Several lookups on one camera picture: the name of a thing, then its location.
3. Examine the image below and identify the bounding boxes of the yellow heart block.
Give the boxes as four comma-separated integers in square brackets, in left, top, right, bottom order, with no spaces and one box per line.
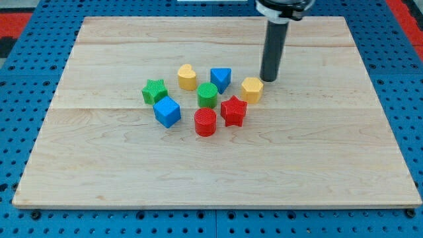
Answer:
[177,64,197,91]

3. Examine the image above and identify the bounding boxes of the green star block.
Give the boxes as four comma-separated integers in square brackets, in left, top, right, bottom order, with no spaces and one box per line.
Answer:
[141,79,168,105]

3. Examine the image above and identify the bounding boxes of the wooden board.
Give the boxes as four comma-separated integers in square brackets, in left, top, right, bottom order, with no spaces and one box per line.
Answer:
[13,17,422,210]

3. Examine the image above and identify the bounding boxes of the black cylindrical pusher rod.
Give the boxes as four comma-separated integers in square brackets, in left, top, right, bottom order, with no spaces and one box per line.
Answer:
[260,21,289,82]

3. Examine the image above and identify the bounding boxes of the red cylinder block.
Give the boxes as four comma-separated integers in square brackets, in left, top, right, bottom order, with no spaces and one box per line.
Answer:
[194,107,217,137]

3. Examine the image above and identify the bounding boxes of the blue triangle block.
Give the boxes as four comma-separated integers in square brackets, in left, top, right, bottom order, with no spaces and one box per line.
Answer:
[210,68,232,95]

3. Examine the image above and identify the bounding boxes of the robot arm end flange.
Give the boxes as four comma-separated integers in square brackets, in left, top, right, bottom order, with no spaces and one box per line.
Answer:
[255,0,316,24]

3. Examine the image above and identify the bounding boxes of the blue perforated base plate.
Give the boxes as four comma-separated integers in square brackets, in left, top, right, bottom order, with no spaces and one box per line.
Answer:
[1,0,422,237]

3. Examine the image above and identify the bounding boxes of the yellow hexagon block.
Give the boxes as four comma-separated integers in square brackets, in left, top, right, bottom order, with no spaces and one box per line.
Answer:
[241,77,264,104]

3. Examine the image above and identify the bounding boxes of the blue cube block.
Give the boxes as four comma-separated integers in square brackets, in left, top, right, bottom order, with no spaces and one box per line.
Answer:
[153,96,181,128]

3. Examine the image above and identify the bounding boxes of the red star block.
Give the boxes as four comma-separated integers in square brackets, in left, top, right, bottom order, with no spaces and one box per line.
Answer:
[220,95,248,127]

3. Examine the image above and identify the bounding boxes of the green cylinder block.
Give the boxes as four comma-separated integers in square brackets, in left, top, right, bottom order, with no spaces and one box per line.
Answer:
[197,83,218,108]

